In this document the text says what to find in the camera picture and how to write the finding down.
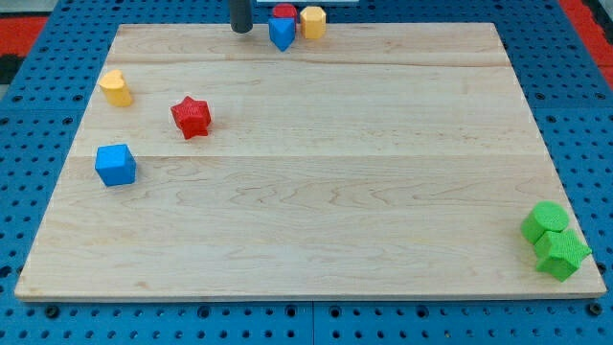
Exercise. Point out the blue triangle block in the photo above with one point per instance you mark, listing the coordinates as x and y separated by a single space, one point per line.
282 32

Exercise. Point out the light wooden board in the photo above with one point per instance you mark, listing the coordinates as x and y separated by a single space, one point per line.
378 162

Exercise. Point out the red star block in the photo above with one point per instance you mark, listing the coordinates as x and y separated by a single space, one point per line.
192 117

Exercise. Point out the yellow hexagon block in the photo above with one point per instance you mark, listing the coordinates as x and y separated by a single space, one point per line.
313 22

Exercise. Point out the red cylinder block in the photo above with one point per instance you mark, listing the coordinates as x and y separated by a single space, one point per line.
285 10

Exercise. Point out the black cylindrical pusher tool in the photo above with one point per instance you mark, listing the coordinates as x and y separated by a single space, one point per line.
240 14

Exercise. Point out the blue cube block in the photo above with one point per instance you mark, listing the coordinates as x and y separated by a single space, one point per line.
115 165

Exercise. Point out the yellow heart block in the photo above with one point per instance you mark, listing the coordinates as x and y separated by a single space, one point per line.
115 88

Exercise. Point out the green cylinder block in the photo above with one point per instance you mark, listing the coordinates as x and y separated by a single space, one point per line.
545 216

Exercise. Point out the green star block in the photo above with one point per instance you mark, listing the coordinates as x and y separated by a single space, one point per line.
560 254

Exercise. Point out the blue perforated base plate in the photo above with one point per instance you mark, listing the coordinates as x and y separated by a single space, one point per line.
562 53

